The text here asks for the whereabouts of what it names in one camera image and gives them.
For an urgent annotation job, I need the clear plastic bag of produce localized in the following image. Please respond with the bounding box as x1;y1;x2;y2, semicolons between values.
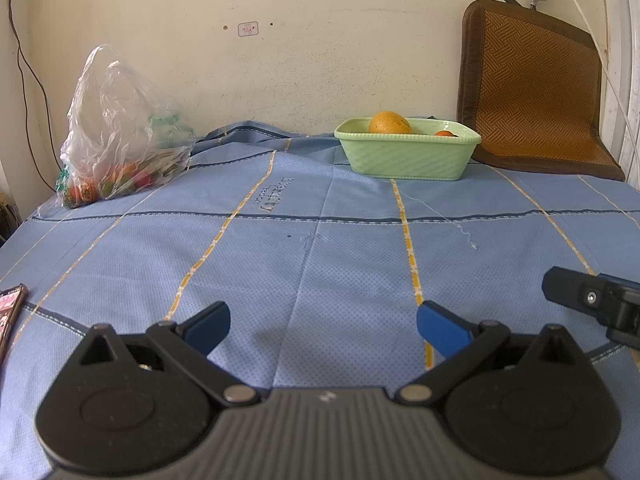
55;44;197;209

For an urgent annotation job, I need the white cable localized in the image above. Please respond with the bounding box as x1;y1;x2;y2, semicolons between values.
552;0;640;161

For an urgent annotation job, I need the white loose thread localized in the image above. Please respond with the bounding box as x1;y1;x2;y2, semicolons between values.
404;191;479;252

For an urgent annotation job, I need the smartphone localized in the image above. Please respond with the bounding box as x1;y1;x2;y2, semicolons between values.
0;284;28;363

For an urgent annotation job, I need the light green plastic basket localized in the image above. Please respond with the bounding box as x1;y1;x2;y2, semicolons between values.
334;117;482;182

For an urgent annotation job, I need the blue striped bedsheet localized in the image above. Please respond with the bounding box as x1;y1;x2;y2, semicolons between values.
0;120;640;480

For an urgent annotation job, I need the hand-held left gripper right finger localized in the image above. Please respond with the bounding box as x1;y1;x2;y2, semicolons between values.
395;301;597;407

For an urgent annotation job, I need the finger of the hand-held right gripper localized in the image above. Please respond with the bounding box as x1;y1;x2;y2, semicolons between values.
597;273;640;294
542;266;609;314

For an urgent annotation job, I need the dark wall cable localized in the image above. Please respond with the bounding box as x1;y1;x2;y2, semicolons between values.
6;0;58;193

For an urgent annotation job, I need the white window frame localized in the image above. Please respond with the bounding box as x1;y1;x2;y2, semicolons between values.
597;0;640;176

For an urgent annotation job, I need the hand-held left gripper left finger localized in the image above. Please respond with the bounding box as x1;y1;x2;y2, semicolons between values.
60;301;262;407

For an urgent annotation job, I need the brown woven seat mat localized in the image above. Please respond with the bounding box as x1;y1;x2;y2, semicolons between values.
456;0;626;182

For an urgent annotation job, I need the large yellow grapefruit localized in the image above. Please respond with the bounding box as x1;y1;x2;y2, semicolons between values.
369;111;413;135

